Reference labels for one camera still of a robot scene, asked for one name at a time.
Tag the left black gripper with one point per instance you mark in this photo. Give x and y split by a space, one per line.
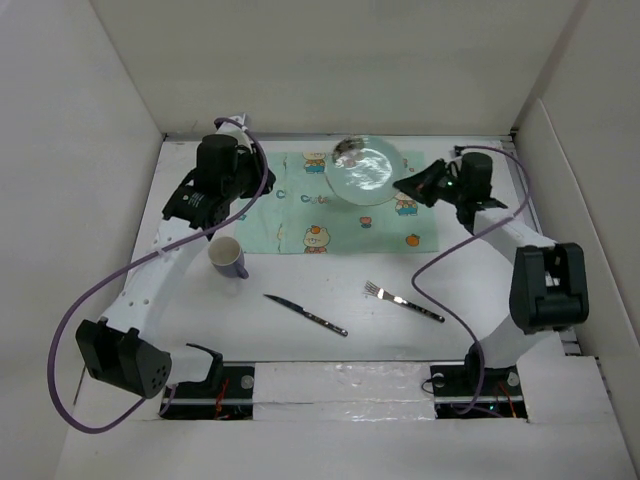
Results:
249 155

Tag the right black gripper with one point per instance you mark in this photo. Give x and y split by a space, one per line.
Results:
420 184

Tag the green cartoon print cloth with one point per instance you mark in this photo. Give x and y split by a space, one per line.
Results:
303 215

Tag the light green floral plate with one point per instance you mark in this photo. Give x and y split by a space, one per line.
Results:
362 170

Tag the purple ceramic mug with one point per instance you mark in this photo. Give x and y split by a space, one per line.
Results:
227 257

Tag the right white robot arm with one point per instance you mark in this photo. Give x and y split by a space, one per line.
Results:
548 290

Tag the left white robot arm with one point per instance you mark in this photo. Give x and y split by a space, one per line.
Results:
119 349

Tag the steel fork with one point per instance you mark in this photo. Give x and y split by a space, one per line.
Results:
382 294

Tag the steel table knife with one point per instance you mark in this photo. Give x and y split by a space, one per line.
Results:
308 315

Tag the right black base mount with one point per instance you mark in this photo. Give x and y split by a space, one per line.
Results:
458 392

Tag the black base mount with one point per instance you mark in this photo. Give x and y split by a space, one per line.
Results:
228 398
458 392

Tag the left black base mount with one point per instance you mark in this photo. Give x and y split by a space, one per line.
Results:
228 398

